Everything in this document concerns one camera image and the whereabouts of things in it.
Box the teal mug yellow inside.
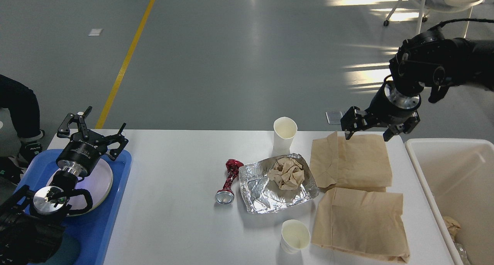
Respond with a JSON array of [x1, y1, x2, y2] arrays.
[[40, 233, 81, 265]]

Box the blue plastic tray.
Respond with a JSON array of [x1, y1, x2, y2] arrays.
[[16, 149, 131, 265]]

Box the person dark trousers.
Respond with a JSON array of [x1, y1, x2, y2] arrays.
[[0, 75, 45, 185]]

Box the lying white paper cup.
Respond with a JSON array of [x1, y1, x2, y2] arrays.
[[280, 219, 311, 254]]

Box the pink plate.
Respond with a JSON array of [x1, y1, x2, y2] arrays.
[[32, 159, 113, 216]]

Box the brown paper bag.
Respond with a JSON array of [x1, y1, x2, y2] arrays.
[[311, 187, 411, 263], [310, 132, 393, 191]]

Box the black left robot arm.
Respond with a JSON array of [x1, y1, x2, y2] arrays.
[[1, 107, 128, 265]]

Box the crumpled paper in bin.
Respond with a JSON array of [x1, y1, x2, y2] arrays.
[[442, 216, 462, 242]]

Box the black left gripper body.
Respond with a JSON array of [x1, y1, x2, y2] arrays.
[[56, 141, 107, 177]]

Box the brown paper napkin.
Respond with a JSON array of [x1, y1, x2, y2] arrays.
[[267, 157, 305, 190]]

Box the white plastic bin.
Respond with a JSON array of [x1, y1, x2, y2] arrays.
[[405, 138, 494, 265]]

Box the clear floor plate left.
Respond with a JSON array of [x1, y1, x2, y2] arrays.
[[326, 111, 343, 125]]

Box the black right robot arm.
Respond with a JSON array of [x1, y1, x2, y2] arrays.
[[340, 19, 494, 141]]

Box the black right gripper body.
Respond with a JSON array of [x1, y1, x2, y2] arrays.
[[365, 81, 421, 125]]

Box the crushed red can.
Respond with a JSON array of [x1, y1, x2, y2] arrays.
[[215, 159, 244, 205]]

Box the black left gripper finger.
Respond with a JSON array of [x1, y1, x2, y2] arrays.
[[57, 105, 97, 142], [95, 122, 129, 161]]

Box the aluminium foil tray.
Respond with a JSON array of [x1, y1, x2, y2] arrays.
[[239, 153, 319, 214]]

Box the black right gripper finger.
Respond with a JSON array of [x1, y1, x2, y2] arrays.
[[383, 112, 420, 142], [340, 106, 381, 140]]

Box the green plate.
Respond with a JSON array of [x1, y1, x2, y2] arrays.
[[75, 159, 113, 212]]

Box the upright white paper cup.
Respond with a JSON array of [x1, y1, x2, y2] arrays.
[[273, 117, 298, 155]]

